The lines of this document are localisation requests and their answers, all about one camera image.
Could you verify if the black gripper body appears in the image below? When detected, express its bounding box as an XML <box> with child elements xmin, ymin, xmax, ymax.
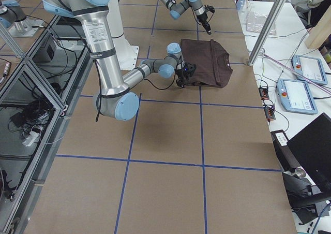
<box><xmin>176</xmin><ymin>63</ymin><xmax>188</xmax><ymax>80</ymax></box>
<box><xmin>197</xmin><ymin>13</ymin><xmax>209</xmax><ymax>27</ymax></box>

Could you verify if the dark brown t-shirt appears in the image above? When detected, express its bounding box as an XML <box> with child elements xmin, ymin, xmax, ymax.
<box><xmin>181</xmin><ymin>39</ymin><xmax>233</xmax><ymax>88</ymax></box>

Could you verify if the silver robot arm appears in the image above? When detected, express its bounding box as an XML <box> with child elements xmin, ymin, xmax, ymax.
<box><xmin>160</xmin><ymin>0</ymin><xmax>215</xmax><ymax>35</ymax></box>
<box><xmin>43</xmin><ymin>0</ymin><xmax>184</xmax><ymax>121</ymax></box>

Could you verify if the silver foil bag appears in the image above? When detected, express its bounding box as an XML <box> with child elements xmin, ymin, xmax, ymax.
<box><xmin>246</xmin><ymin>11</ymin><xmax>268</xmax><ymax>33</ymax></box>

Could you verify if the orange black connector block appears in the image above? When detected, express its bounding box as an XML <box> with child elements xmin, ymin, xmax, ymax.
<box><xmin>258</xmin><ymin>86</ymin><xmax>270</xmax><ymax>100</ymax></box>

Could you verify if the near teach pendant tablet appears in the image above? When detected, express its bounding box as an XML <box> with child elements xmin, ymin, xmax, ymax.
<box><xmin>277</xmin><ymin>79</ymin><xmax>318</xmax><ymax>115</ymax></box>

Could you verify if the teach pendant tablet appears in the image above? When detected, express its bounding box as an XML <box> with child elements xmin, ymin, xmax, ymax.
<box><xmin>277</xmin><ymin>79</ymin><xmax>318</xmax><ymax>115</ymax></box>
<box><xmin>292</xmin><ymin>55</ymin><xmax>328</xmax><ymax>85</ymax></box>

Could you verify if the far teach pendant tablet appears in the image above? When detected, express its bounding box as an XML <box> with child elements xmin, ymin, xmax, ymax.
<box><xmin>292</xmin><ymin>55</ymin><xmax>328</xmax><ymax>85</ymax></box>

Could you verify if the wooden beam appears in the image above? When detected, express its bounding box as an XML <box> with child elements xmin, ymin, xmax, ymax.
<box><xmin>305</xmin><ymin>0</ymin><xmax>330</xmax><ymax>49</ymax></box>

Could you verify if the black box with label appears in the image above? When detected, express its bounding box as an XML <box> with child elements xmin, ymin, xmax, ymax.
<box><xmin>270</xmin><ymin>130</ymin><xmax>302</xmax><ymax>176</ymax></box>

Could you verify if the grey control box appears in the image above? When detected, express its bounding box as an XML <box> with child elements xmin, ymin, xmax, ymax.
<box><xmin>33</xmin><ymin>37</ymin><xmax>56</xmax><ymax>63</ymax></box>

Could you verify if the black monitor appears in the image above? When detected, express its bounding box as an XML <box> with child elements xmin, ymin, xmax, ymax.
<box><xmin>288</xmin><ymin>113</ymin><xmax>330</xmax><ymax>192</ymax></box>

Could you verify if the silver metal cup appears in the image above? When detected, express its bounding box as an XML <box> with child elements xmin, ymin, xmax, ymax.
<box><xmin>294</xmin><ymin>167</ymin><xmax>307</xmax><ymax>179</ymax></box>

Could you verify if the white power strip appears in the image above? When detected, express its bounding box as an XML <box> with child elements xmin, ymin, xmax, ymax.
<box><xmin>22</xmin><ymin>130</ymin><xmax>40</xmax><ymax>147</ymax></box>

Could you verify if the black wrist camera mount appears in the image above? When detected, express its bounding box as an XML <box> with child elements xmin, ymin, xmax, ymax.
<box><xmin>184</xmin><ymin>63</ymin><xmax>197</xmax><ymax>79</ymax></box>
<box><xmin>204</xmin><ymin>5</ymin><xmax>215</xmax><ymax>14</ymax></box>

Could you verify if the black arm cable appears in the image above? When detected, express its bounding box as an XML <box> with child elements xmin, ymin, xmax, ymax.
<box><xmin>94</xmin><ymin>52</ymin><xmax>182</xmax><ymax>123</ymax></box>
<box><xmin>165</xmin><ymin>0</ymin><xmax>215</xmax><ymax>27</ymax></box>

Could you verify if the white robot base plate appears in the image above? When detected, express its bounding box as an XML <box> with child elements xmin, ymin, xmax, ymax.
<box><xmin>115</xmin><ymin>45</ymin><xmax>139</xmax><ymax>70</ymax></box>

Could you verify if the aluminium frame post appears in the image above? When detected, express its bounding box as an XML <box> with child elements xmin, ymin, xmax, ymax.
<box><xmin>248</xmin><ymin>0</ymin><xmax>286</xmax><ymax>66</ymax></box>

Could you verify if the aluminium frame rack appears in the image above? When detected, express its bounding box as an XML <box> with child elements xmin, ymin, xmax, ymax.
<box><xmin>1</xmin><ymin>17</ymin><xmax>92</xmax><ymax>233</ymax></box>

